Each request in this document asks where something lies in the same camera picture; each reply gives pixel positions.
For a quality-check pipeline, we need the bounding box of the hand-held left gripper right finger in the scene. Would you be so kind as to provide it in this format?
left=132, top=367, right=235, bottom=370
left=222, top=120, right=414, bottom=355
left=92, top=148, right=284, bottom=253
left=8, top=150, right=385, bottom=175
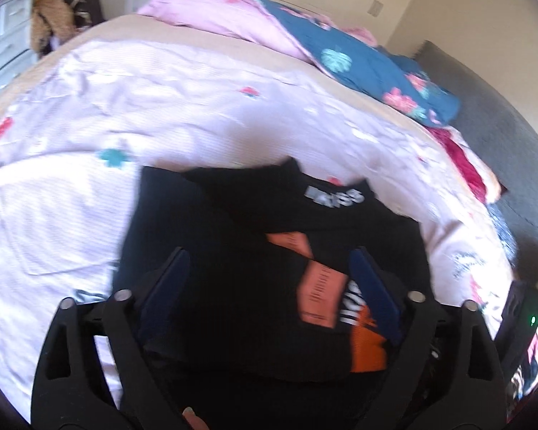
left=347, top=246, right=509, bottom=430

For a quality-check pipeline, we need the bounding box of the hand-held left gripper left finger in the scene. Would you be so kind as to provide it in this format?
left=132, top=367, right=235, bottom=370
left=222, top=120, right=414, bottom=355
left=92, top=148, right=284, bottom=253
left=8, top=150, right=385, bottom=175
left=30, top=246, right=193, bottom=430

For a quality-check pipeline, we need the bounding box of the black t-shirt with orange print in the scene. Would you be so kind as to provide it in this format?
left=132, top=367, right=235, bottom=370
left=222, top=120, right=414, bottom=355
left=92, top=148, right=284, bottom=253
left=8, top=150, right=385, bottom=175
left=112, top=156, right=435, bottom=430

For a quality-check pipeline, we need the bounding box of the tan clothes pile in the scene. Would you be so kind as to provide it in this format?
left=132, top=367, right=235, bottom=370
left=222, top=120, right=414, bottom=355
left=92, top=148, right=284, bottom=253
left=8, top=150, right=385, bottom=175
left=29, top=0, right=75, bottom=52

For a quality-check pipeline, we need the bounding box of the person's left hand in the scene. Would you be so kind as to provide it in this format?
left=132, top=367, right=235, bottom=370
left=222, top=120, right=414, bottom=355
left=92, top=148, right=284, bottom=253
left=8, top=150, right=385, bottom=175
left=181, top=407, right=212, bottom=430

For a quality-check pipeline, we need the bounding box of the blue white patterned pillow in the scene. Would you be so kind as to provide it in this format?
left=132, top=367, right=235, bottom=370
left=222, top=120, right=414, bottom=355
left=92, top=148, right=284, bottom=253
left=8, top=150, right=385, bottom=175
left=488, top=204, right=519, bottom=272

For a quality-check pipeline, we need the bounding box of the red patterned cloth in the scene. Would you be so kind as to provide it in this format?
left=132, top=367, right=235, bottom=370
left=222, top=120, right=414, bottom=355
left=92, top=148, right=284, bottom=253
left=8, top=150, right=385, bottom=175
left=426, top=125, right=503, bottom=204

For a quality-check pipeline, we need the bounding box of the pale pink printed quilt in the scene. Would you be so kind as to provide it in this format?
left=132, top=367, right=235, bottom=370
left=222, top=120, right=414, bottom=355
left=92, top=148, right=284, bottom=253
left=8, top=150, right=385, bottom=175
left=0, top=38, right=516, bottom=426

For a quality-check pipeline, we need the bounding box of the grey padded headboard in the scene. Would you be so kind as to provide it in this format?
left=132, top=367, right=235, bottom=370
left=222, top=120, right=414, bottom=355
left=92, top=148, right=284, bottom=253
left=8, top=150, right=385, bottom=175
left=415, top=40, right=538, bottom=278

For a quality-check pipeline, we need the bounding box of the pink and blue floral duvet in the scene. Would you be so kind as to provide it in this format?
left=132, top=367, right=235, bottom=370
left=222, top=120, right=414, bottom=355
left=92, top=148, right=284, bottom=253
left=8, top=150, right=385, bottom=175
left=137, top=0, right=462, bottom=126

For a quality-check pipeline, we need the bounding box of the bed with beige sheet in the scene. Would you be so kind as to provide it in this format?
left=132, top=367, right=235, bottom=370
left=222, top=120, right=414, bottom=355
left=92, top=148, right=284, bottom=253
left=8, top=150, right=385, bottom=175
left=0, top=13, right=503, bottom=198

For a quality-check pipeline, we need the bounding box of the dark bag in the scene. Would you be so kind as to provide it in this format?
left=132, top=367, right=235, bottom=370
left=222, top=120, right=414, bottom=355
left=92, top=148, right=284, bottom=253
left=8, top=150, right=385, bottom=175
left=49, top=0, right=106, bottom=50

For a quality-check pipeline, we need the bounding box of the white chest of drawers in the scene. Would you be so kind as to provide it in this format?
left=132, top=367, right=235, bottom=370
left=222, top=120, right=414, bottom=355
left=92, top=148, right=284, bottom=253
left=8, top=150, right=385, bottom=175
left=0, top=0, right=39, bottom=108

